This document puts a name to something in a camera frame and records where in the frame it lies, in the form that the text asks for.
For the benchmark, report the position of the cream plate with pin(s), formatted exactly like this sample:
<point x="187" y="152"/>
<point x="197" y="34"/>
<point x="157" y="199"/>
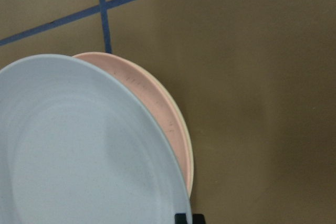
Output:
<point x="168" y="115"/>

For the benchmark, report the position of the light blue plate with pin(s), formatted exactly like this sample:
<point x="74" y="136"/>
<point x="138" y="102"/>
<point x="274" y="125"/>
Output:
<point x="78" y="147"/>

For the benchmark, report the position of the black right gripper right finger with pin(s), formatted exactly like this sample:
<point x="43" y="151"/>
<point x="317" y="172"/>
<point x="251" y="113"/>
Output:
<point x="198" y="219"/>

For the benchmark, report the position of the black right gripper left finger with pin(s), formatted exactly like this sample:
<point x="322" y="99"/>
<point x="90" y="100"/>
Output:
<point x="180" y="219"/>

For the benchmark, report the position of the pink plate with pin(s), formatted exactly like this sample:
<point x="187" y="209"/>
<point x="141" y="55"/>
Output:
<point x="125" y="71"/>

